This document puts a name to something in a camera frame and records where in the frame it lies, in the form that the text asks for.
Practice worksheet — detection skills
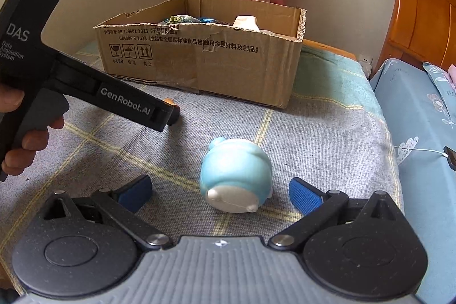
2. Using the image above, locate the wooden headboard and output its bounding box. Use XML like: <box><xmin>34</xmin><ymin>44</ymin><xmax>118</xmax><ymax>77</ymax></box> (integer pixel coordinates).
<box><xmin>378</xmin><ymin>0</ymin><xmax>456</xmax><ymax>71</ymax></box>

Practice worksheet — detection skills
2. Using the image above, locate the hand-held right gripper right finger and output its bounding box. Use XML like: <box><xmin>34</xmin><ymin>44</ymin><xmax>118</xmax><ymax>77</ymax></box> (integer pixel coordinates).
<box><xmin>267</xmin><ymin>177</ymin><xmax>407</xmax><ymax>251</ymax></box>

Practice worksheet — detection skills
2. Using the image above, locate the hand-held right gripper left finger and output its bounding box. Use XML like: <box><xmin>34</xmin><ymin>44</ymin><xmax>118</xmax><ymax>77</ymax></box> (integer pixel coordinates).
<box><xmin>36</xmin><ymin>174</ymin><xmax>173</xmax><ymax>252</ymax></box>

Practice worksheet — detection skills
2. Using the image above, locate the printed cardboard box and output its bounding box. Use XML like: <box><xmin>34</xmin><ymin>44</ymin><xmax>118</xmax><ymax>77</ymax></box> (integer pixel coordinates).
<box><xmin>93</xmin><ymin>0</ymin><xmax>308</xmax><ymax>109</ymax></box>

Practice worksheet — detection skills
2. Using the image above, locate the blue floral bedsheet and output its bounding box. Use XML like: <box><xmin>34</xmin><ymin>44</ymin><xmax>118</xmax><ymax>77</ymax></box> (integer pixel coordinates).
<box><xmin>369</xmin><ymin>58</ymin><xmax>456</xmax><ymax>304</ymax></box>

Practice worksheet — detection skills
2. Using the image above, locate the white wall outlet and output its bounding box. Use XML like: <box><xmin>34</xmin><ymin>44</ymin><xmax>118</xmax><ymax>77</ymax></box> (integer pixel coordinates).
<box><xmin>358</xmin><ymin>54</ymin><xmax>374</xmax><ymax>73</ymax></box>

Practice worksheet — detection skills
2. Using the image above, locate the grey checkered blanket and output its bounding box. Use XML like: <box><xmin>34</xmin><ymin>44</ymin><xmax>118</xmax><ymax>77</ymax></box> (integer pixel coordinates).
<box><xmin>0</xmin><ymin>40</ymin><xmax>405</xmax><ymax>248</ymax></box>

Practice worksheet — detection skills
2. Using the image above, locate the green cloth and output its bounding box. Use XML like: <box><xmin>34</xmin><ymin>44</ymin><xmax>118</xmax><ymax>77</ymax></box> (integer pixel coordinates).
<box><xmin>167</xmin><ymin>15</ymin><xmax>195</xmax><ymax>25</ymax></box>

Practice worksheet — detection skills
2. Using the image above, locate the person's left hand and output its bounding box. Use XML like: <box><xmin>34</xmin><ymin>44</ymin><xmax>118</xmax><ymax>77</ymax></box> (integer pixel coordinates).
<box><xmin>0</xmin><ymin>81</ymin><xmax>65</xmax><ymax>176</ymax></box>

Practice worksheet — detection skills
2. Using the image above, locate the wooden bed frame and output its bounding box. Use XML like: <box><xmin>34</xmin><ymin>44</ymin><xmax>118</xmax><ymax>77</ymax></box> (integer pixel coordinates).
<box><xmin>303</xmin><ymin>38</ymin><xmax>357</xmax><ymax>61</ymax></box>

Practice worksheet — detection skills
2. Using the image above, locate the blue floral pillow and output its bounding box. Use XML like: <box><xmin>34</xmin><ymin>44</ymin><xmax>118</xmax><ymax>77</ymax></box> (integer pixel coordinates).
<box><xmin>422</xmin><ymin>62</ymin><xmax>456</xmax><ymax>144</ymax></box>

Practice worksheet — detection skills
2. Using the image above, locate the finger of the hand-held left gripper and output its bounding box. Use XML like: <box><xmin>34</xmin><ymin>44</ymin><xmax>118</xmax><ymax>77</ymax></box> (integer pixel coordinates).
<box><xmin>167</xmin><ymin>104</ymin><xmax>181</xmax><ymax>127</ymax></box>

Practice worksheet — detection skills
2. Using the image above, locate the white charging cable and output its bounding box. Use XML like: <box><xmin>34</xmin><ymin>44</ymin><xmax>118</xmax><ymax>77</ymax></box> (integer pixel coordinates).
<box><xmin>394</xmin><ymin>146</ymin><xmax>450</xmax><ymax>157</ymax></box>

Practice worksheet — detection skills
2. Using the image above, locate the blue and white plush toy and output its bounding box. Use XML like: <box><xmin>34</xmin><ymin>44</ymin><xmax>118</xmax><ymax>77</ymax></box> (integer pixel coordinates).
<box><xmin>199</xmin><ymin>137</ymin><xmax>274</xmax><ymax>214</ymax></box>

